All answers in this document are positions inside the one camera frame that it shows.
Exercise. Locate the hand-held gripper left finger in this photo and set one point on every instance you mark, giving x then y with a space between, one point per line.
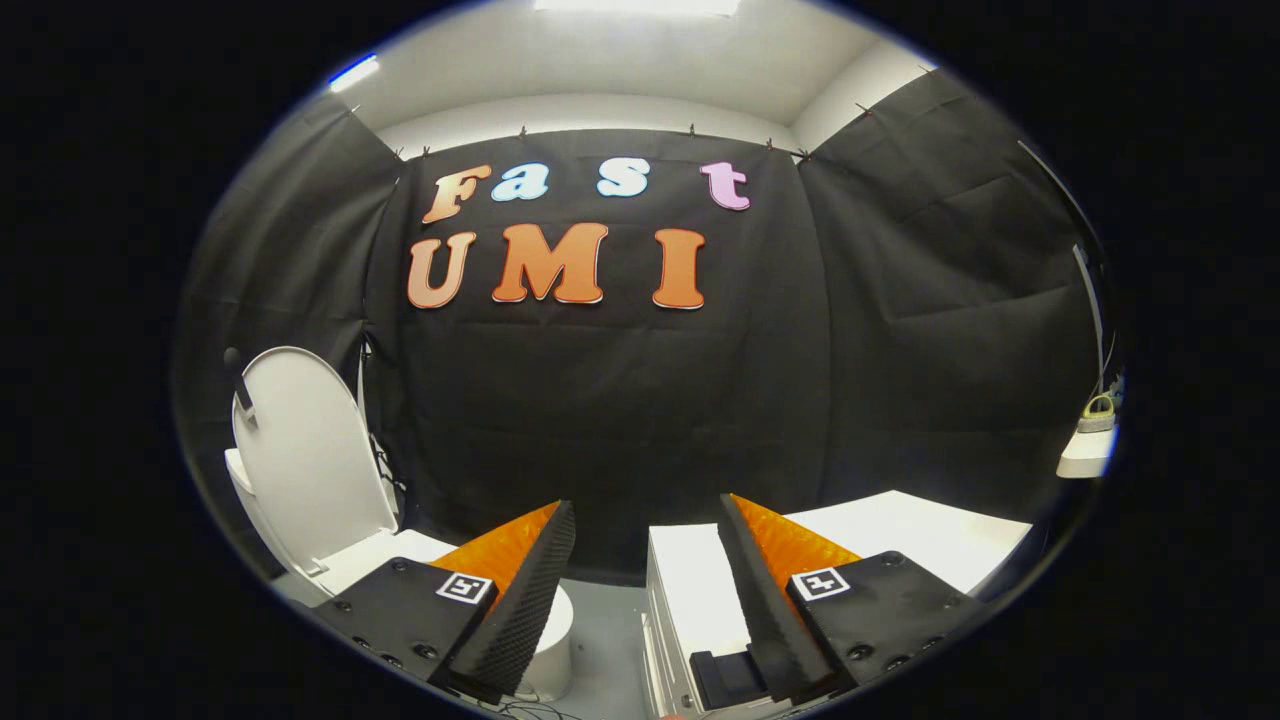
530 610

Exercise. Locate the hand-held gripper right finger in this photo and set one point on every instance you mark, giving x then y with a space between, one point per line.
765 620

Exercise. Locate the white toilet lid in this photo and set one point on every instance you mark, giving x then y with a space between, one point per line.
310 450

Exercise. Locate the white toilet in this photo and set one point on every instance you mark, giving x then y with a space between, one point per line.
370 565

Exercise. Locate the white drawer cabinet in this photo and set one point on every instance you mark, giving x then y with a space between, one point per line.
700 590

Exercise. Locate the small black holder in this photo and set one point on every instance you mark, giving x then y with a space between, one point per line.
725 680

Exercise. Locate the black backdrop cloth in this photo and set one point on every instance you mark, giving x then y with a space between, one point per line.
620 420

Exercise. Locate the backdrop stand pole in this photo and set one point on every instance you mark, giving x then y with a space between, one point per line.
378 440

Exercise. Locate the green grey tape roll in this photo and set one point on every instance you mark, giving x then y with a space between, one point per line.
1096 415

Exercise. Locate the narrow ceiling light strip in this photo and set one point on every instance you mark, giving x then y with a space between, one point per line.
353 73

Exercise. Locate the large ceiling light panel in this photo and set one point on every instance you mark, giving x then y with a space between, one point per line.
635 6

